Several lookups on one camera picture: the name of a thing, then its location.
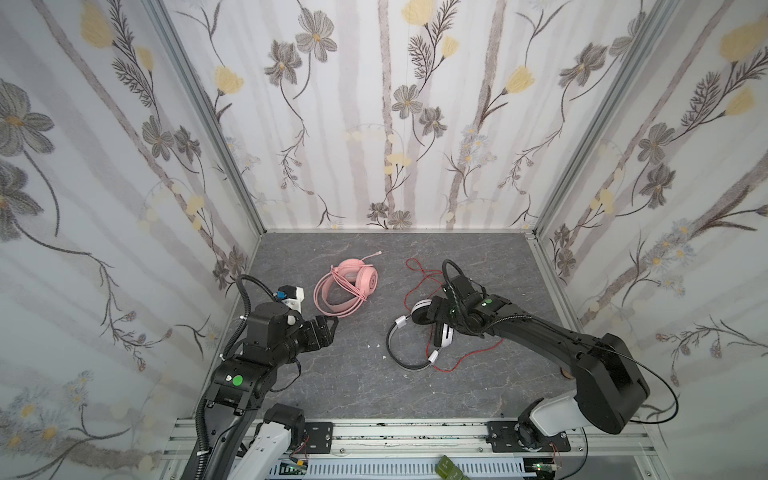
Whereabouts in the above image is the white black headset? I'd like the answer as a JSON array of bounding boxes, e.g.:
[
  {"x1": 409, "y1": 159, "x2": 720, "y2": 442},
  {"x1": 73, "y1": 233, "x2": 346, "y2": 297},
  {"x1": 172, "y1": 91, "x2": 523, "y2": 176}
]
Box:
[{"x1": 385, "y1": 297, "x2": 458, "y2": 372}]

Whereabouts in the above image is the pink headset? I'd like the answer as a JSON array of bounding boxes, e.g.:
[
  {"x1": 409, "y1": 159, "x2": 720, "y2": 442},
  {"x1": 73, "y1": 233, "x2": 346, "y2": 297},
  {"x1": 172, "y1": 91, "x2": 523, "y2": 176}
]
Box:
[{"x1": 313, "y1": 251, "x2": 382, "y2": 318}]

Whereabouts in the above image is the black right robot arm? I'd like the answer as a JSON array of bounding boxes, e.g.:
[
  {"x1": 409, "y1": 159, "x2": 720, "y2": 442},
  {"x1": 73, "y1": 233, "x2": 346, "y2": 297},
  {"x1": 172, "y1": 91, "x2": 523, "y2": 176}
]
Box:
[{"x1": 412, "y1": 270, "x2": 651, "y2": 451}]

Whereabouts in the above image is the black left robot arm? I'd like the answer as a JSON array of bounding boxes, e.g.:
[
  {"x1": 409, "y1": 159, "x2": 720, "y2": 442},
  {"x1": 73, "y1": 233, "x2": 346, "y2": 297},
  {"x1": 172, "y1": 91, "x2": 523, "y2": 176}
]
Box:
[{"x1": 181, "y1": 274, "x2": 339, "y2": 479}]

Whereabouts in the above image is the green circuit board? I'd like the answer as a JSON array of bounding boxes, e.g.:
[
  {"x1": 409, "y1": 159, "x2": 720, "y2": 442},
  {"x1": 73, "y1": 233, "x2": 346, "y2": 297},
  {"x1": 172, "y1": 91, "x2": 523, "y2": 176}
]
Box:
[{"x1": 435, "y1": 456, "x2": 469, "y2": 480}]

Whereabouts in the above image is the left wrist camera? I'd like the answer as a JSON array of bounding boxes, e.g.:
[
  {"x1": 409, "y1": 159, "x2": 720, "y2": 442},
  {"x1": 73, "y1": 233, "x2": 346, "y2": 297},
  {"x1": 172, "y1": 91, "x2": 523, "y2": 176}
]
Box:
[{"x1": 275, "y1": 285, "x2": 305, "y2": 313}]

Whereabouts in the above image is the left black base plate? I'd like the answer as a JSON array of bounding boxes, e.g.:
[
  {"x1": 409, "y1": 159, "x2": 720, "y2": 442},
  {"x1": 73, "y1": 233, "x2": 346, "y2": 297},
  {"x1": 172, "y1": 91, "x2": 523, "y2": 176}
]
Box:
[{"x1": 301, "y1": 422, "x2": 334, "y2": 455}]

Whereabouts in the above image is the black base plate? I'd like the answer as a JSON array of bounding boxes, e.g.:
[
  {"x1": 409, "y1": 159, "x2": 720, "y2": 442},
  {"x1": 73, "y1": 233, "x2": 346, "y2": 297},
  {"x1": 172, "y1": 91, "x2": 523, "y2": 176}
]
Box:
[
  {"x1": 301, "y1": 422, "x2": 334, "y2": 455},
  {"x1": 486, "y1": 420, "x2": 571, "y2": 453}
]

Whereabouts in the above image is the aluminium mounting rail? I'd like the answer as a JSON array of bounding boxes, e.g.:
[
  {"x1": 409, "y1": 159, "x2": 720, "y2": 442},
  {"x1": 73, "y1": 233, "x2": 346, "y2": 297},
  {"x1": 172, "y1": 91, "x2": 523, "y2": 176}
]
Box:
[{"x1": 155, "y1": 417, "x2": 661, "y2": 480}]

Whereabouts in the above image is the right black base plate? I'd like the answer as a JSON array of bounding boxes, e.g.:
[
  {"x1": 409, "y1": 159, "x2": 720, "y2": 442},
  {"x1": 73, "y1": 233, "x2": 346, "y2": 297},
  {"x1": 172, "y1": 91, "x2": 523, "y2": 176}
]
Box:
[{"x1": 486, "y1": 420, "x2": 571, "y2": 453}]

